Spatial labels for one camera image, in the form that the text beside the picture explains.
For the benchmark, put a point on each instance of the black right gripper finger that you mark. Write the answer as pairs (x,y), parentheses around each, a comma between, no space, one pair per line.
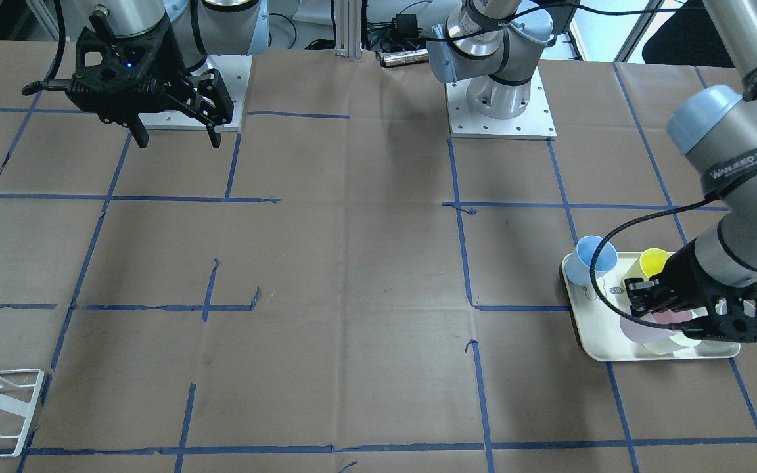
(214,134)
(139,133)

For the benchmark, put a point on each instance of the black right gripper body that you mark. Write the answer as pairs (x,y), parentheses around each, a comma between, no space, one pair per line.
(169,58)

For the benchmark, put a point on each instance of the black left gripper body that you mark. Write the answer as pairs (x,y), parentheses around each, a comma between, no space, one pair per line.
(692,274)

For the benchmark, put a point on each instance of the pink plastic cup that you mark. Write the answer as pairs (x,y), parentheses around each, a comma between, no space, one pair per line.
(643,334)

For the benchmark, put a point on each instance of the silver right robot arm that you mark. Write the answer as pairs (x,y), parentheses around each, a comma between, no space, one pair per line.
(203,29)

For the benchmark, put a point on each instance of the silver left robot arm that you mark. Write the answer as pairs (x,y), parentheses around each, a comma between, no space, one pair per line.
(716,129)

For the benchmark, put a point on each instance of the cream white cup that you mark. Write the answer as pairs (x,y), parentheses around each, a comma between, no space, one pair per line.
(671,344)

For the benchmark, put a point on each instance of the yellow plastic cup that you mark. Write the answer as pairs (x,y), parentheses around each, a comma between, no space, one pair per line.
(646,264)

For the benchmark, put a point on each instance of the light blue cup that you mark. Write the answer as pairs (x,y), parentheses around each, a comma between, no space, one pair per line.
(577,268)

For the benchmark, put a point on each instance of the cream plastic tray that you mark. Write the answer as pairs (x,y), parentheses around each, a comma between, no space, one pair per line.
(598,327)

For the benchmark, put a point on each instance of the aluminium frame post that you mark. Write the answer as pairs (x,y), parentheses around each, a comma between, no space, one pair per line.
(348,24)

